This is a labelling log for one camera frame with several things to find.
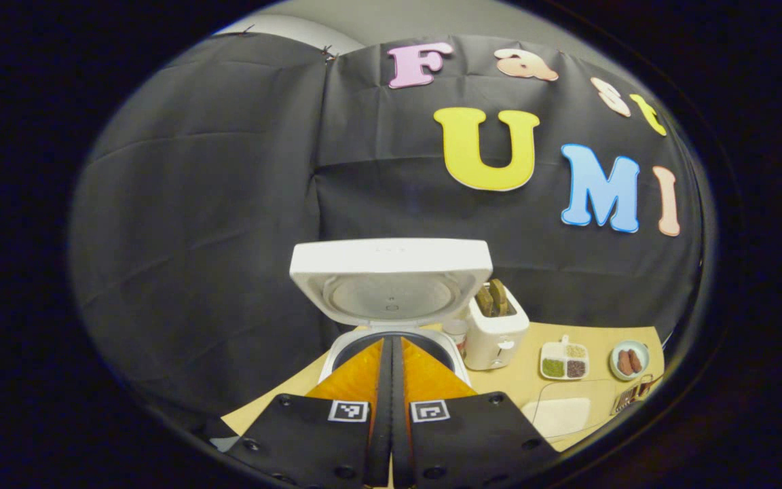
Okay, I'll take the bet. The black backdrop cloth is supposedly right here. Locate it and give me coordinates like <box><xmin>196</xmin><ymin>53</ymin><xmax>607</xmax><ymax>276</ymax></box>
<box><xmin>69</xmin><ymin>31</ymin><xmax>704</xmax><ymax>435</ymax></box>

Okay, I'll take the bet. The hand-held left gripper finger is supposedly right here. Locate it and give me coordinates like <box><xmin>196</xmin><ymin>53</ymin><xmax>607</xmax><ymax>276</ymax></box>
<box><xmin>225</xmin><ymin>338</ymin><xmax>394</xmax><ymax>489</ymax></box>
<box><xmin>391</xmin><ymin>336</ymin><xmax>558</xmax><ymax>489</ymax></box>

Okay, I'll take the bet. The pale green plate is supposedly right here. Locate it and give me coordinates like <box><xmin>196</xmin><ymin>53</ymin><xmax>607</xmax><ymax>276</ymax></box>
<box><xmin>610</xmin><ymin>340</ymin><xmax>651</xmax><ymax>381</ymax></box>

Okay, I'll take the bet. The small glass jar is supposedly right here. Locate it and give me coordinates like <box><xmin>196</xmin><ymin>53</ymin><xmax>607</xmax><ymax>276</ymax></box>
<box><xmin>442</xmin><ymin>319</ymin><xmax>470</xmax><ymax>361</ymax></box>

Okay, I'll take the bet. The white chopstick holder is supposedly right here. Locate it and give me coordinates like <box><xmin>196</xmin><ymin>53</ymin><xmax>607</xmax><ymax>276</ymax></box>
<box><xmin>464</xmin><ymin>282</ymin><xmax>531</xmax><ymax>372</ymax></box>

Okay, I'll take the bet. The white rice cooker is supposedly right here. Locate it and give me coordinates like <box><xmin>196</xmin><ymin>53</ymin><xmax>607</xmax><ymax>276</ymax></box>
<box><xmin>289</xmin><ymin>238</ymin><xmax>494</xmax><ymax>401</ymax></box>

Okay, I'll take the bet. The white divided grain dish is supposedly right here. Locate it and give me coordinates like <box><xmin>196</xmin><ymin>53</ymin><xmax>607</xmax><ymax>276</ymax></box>
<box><xmin>539</xmin><ymin>336</ymin><xmax>590</xmax><ymax>381</ymax></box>

